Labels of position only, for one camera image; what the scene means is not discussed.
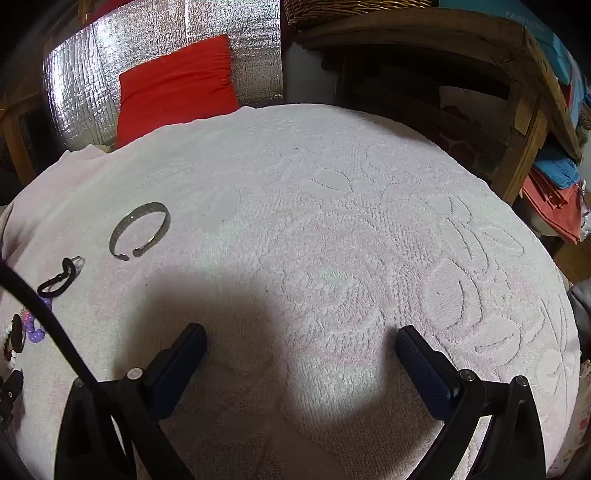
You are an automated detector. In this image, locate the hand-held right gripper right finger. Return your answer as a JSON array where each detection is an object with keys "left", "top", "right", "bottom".
[{"left": 396, "top": 325, "right": 548, "bottom": 480}]

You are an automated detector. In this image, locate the white embossed bedspread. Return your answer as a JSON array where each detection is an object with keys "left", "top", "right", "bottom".
[{"left": 0, "top": 104, "right": 583, "bottom": 480}]

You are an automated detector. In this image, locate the folded blue cloth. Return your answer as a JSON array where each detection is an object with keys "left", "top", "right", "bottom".
[{"left": 533, "top": 156, "right": 583, "bottom": 191}]

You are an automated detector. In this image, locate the purple bead bracelet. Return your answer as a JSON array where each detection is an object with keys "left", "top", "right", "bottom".
[{"left": 21, "top": 296, "right": 48, "bottom": 346}]

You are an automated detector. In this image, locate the silver foil panel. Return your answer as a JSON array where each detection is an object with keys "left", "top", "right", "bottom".
[{"left": 42, "top": 0, "right": 283, "bottom": 154}]

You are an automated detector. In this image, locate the wooden cabinet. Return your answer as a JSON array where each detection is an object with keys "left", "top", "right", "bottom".
[{"left": 0, "top": 90, "right": 49, "bottom": 188}]

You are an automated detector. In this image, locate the silver cuff bracelet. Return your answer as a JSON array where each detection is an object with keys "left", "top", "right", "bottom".
[{"left": 109, "top": 202, "right": 171, "bottom": 262}]

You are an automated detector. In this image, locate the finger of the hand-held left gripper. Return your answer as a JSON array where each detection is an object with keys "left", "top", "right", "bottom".
[{"left": 0, "top": 369, "right": 25, "bottom": 432}]

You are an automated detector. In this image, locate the wicker basket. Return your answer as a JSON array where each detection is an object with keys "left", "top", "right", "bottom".
[{"left": 283, "top": 0, "right": 437, "bottom": 31}]

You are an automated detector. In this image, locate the folded red cloth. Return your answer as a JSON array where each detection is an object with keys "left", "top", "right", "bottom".
[{"left": 522, "top": 168, "right": 586, "bottom": 245}]

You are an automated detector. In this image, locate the white bead bracelet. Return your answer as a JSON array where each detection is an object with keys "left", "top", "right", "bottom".
[{"left": 0, "top": 323, "right": 21, "bottom": 370}]

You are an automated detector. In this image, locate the black cable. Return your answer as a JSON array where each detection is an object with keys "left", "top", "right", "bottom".
[{"left": 0, "top": 264, "right": 139, "bottom": 480}]

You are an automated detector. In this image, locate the black hair tie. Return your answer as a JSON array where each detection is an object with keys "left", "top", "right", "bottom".
[{"left": 36, "top": 258, "right": 77, "bottom": 299}]

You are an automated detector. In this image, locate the red cushion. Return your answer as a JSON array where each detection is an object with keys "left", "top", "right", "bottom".
[{"left": 116, "top": 34, "right": 240, "bottom": 151}]

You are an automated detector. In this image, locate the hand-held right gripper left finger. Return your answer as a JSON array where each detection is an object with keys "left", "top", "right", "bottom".
[{"left": 55, "top": 323, "right": 208, "bottom": 480}]

